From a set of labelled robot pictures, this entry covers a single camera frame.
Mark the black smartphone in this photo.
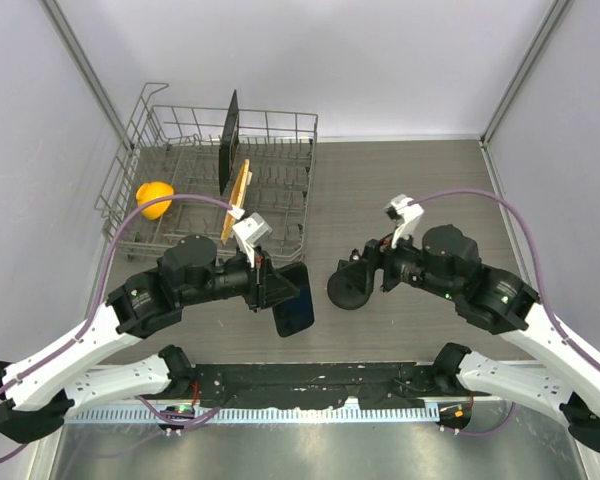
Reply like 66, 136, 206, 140
272, 262, 315, 338

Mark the right aluminium frame post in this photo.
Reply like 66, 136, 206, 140
480, 0, 573, 148

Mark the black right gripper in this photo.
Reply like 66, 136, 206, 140
339, 220, 460, 301

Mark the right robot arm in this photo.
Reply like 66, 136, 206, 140
360, 225, 600, 453

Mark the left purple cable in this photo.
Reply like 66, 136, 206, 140
0, 193, 234, 464

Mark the left aluminium frame post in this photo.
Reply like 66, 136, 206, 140
39, 0, 133, 150

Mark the white slotted cable duct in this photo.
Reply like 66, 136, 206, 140
66, 402, 440, 425

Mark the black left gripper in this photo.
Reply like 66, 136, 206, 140
180, 241, 301, 312

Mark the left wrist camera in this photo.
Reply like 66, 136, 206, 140
228, 206, 272, 268

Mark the yellow bowl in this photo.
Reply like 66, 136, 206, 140
135, 181, 175, 221

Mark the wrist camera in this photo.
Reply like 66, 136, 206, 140
384, 194, 424, 249
228, 206, 272, 268

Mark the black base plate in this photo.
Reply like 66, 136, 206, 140
148, 362, 469, 410

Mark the grey wire dish rack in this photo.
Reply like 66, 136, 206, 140
95, 82, 318, 265

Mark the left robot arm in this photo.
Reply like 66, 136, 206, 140
0, 235, 314, 444

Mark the square patterned plate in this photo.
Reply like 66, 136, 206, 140
218, 90, 240, 195

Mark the aluminium frame post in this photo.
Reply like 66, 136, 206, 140
39, 0, 133, 150
480, 0, 573, 148

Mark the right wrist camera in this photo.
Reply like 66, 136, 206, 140
384, 194, 424, 249

